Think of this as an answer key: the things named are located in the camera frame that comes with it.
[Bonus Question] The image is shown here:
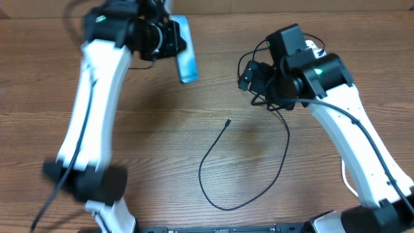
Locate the blue Galaxy smartphone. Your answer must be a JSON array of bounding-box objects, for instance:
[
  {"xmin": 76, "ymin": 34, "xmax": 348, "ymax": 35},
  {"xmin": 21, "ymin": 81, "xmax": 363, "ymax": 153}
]
[{"xmin": 169, "ymin": 15, "xmax": 199, "ymax": 83}]

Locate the black USB charging cable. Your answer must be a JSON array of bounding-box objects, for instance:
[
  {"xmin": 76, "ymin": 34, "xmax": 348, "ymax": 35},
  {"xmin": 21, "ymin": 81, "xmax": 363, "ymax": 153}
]
[{"xmin": 198, "ymin": 32, "xmax": 326, "ymax": 212}]

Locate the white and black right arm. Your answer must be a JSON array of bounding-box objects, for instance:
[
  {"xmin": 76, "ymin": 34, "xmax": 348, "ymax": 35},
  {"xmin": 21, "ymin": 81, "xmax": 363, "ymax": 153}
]
[{"xmin": 237, "ymin": 24, "xmax": 413, "ymax": 232}]

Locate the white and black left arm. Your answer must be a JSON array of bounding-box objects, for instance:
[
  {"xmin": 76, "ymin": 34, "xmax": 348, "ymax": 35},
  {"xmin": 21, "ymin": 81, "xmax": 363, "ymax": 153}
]
[{"xmin": 43, "ymin": 1, "xmax": 188, "ymax": 232}]

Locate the white power strip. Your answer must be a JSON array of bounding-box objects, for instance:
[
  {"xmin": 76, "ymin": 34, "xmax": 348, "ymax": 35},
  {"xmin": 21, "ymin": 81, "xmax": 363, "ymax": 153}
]
[{"xmin": 305, "ymin": 39, "xmax": 327, "ymax": 59}]

